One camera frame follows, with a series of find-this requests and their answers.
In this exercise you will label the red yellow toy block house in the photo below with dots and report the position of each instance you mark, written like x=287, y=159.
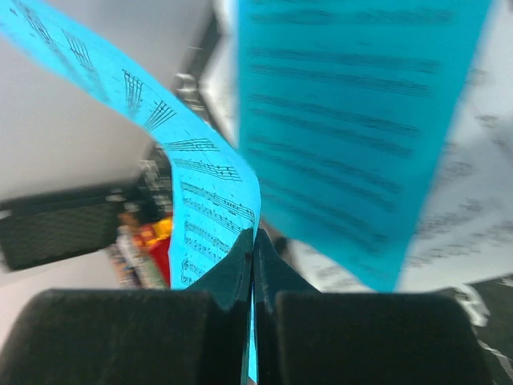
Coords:
x=155, y=239

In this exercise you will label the white sheet music page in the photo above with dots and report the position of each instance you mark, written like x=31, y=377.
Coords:
x=465, y=232

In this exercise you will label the black poker chip case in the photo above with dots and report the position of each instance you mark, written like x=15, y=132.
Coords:
x=54, y=226

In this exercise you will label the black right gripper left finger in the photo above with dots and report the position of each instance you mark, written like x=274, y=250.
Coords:
x=194, y=336

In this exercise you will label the blue sheet music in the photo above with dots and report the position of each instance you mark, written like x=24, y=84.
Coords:
x=75, y=52
x=344, y=108

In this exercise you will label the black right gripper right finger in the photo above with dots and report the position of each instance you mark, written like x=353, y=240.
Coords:
x=306, y=337

